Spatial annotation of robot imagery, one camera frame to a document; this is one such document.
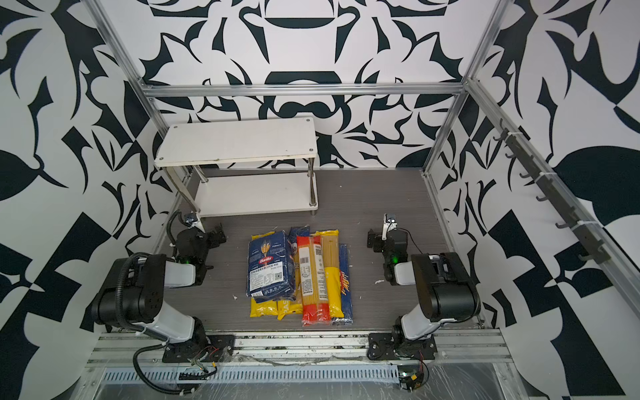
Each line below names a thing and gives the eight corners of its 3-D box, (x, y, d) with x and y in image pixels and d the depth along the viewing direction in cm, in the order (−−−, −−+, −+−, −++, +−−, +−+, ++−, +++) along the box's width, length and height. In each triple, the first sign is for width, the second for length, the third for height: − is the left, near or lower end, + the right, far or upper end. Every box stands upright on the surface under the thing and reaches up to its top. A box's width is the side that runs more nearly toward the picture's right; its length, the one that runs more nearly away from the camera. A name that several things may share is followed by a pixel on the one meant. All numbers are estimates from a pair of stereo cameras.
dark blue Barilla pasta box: (246, 303, 83) (238, 292, 74) (256, 246, 96) (250, 231, 87) (294, 303, 83) (291, 292, 74) (297, 246, 96) (295, 231, 87)
